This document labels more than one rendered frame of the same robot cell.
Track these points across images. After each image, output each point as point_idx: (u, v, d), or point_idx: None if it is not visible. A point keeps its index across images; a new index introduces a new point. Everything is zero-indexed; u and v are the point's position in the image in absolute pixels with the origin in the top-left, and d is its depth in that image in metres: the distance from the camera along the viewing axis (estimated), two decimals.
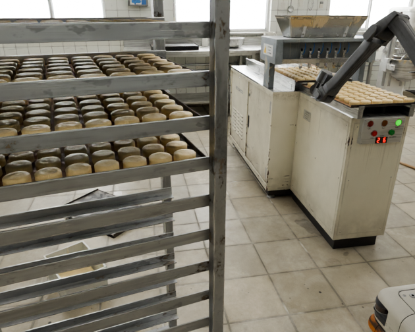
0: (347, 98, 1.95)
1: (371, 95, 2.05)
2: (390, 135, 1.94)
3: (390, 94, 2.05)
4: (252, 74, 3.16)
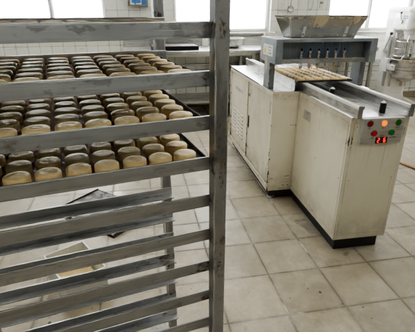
0: None
1: None
2: (390, 135, 1.94)
3: None
4: (252, 74, 3.16)
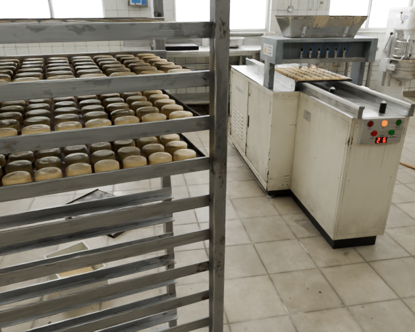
0: None
1: None
2: (390, 135, 1.94)
3: None
4: (252, 74, 3.16)
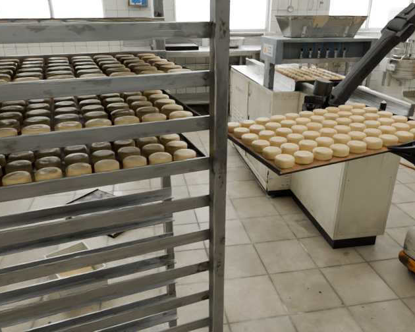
0: None
1: (352, 120, 1.21)
2: None
3: (332, 110, 1.31)
4: (252, 74, 3.16)
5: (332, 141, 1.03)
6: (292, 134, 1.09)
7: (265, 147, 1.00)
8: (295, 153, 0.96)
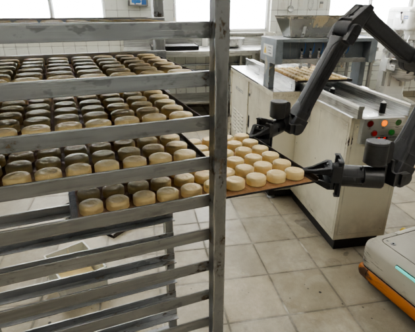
0: (273, 174, 0.94)
1: None
2: (390, 135, 1.94)
3: (207, 141, 1.17)
4: (252, 74, 3.16)
5: (167, 182, 0.89)
6: None
7: None
8: (109, 197, 0.81)
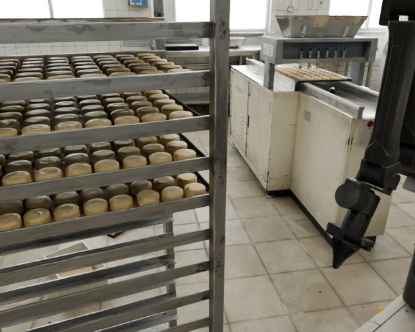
0: (168, 192, 0.84)
1: None
2: None
3: None
4: (252, 74, 3.16)
5: (43, 203, 0.79)
6: None
7: None
8: None
